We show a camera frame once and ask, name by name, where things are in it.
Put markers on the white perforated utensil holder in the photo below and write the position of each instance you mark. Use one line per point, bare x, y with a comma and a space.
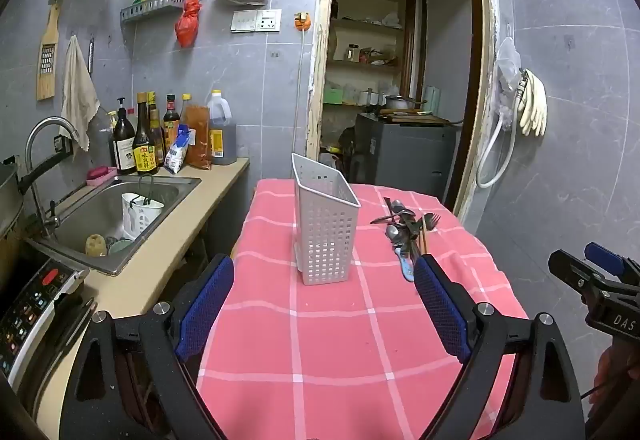
325, 225

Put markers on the metal peeler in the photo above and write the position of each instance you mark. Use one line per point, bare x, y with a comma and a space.
91, 55

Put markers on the grey wall shelf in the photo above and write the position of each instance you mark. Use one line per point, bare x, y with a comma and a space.
150, 8

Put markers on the steel pot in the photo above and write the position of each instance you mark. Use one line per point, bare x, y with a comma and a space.
398, 103

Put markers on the brown sauce bottle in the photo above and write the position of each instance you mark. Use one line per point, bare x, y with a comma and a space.
158, 135

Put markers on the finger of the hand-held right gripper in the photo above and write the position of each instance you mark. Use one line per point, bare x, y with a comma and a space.
572, 270
602, 256

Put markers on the red plastic bag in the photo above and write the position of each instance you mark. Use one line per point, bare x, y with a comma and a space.
187, 23

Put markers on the white container in sink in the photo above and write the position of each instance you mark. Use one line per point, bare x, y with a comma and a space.
140, 217

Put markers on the orange wall hook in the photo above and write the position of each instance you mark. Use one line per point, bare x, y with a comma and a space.
302, 21

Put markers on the cooking oil jug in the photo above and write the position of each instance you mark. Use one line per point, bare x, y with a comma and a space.
221, 130

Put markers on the green bowl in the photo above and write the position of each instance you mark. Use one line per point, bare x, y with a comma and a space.
120, 247

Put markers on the cream rubber gloves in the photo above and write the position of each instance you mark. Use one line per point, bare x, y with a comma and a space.
534, 105

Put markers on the pink checked tablecloth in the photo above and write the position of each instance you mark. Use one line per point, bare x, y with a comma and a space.
340, 345

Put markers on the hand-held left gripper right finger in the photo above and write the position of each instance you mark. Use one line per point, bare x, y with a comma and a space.
442, 315

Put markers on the person's right hand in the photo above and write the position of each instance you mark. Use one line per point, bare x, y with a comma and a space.
620, 370

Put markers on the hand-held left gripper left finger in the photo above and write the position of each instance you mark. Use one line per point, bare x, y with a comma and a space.
205, 305

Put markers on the wooden grater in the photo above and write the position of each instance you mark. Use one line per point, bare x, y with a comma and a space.
48, 55

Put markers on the wooden chopstick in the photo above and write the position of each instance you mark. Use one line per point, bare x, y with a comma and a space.
423, 235

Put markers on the pink soap box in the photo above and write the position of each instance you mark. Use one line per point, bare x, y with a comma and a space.
100, 174

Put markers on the wooden storage shelf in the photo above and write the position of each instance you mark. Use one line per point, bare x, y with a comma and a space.
365, 65

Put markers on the yellow loofah sponge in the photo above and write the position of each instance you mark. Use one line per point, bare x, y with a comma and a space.
96, 245

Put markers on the pile of metal spoons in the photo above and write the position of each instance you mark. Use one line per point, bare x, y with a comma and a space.
400, 220

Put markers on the beige hanging cloth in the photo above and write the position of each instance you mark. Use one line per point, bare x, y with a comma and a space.
79, 90

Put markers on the steel sink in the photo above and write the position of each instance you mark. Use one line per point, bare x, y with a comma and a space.
100, 207

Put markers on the black-capped sauce bottle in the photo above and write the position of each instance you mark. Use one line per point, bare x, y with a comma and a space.
171, 123

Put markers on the dark pump bottle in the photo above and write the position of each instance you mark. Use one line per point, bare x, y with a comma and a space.
123, 145

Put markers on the metal faucet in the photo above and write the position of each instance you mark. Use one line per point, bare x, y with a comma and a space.
37, 145

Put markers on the silver cooker appliance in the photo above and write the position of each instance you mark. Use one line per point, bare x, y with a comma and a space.
35, 315

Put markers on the hanging clear bag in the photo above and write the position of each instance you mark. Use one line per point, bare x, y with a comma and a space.
507, 70

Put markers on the wooden cutting board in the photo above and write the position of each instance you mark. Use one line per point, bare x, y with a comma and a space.
415, 119

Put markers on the grey cabinet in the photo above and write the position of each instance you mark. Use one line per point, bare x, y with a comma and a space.
405, 155

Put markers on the soy sauce bottle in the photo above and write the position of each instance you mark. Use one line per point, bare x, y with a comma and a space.
144, 153

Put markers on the blue and white bag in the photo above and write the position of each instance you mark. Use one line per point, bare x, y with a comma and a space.
178, 153

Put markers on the white wall socket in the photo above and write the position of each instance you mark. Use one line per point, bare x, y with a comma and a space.
244, 21

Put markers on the metal fork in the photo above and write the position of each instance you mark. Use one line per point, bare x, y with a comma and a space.
433, 220

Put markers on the door frame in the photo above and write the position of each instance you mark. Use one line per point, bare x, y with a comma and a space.
316, 70

